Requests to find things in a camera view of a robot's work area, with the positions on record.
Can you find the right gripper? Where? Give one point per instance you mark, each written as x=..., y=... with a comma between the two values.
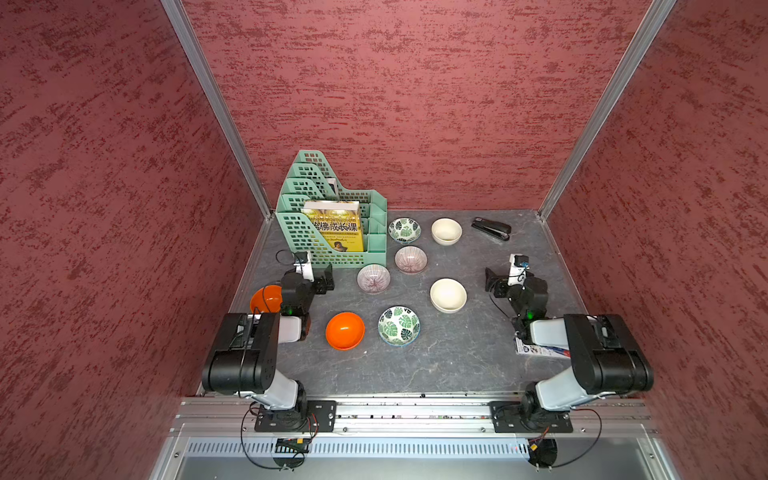
x=500, y=280

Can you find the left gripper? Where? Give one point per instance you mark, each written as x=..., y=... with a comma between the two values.
x=319, y=281

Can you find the cream bowl front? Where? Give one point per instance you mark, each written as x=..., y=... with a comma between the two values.
x=448, y=295

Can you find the cream bowl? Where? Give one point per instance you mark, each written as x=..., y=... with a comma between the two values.
x=446, y=231
x=448, y=295

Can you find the orange bowl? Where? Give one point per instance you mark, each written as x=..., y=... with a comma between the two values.
x=345, y=331
x=266, y=300

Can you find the purple striped bowl front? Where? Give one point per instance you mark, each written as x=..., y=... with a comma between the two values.
x=373, y=279

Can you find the purple striped bowl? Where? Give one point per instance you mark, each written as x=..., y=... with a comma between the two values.
x=373, y=279
x=411, y=260

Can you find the large green leaf bowl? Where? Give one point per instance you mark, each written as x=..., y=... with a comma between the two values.
x=399, y=326

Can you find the small green leaf bowl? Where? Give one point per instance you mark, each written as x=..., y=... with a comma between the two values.
x=404, y=230

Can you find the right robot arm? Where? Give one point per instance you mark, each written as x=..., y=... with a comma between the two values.
x=605, y=358

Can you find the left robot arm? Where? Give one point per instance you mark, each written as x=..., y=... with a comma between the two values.
x=243, y=359

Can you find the black stapler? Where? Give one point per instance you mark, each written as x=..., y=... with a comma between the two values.
x=495, y=229

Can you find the mint green file organizer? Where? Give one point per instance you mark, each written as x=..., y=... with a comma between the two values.
x=310, y=178

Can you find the yellow book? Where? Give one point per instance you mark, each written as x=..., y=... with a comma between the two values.
x=339, y=222

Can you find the white printed card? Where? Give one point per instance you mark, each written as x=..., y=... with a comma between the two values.
x=540, y=351

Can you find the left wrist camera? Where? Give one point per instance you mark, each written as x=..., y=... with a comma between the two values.
x=303, y=265

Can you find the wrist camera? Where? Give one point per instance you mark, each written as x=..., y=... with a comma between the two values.
x=303, y=265
x=519, y=265

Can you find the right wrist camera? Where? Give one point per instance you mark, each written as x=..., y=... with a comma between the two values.
x=519, y=265

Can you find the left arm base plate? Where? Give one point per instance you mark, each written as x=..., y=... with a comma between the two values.
x=315, y=416

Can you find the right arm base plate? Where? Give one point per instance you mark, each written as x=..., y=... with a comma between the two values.
x=521, y=418

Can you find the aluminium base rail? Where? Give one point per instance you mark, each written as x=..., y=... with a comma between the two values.
x=417, y=415

